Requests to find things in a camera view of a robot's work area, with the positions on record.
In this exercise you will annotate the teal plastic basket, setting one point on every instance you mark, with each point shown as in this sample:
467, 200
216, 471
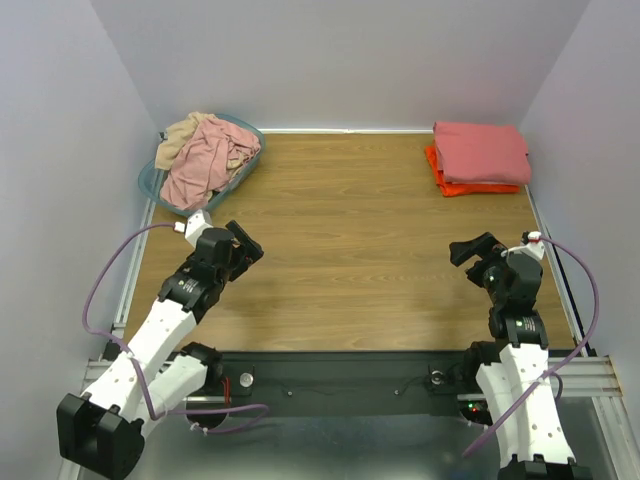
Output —
151, 179

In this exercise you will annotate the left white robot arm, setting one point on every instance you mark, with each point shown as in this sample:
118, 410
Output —
104, 429

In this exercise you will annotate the folded salmon pink t shirt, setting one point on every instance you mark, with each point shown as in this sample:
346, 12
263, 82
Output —
471, 153

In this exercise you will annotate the folded orange t shirt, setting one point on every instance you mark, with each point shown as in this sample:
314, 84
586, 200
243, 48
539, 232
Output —
448, 189

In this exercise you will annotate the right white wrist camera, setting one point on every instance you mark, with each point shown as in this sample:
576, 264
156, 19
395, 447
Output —
530, 245

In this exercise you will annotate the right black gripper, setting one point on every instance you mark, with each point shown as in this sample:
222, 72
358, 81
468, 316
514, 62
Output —
477, 251

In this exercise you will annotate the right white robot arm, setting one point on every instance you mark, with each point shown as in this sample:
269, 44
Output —
513, 371

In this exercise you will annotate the beige t shirt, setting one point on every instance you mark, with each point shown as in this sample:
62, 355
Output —
179, 133

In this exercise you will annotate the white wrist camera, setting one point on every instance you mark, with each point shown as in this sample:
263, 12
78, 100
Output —
193, 226
530, 245

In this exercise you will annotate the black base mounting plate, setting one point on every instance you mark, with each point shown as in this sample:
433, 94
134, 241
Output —
376, 383

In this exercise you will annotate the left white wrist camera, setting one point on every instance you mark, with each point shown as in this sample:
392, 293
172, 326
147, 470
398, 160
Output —
193, 226

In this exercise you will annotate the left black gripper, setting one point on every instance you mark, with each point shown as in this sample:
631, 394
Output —
244, 241

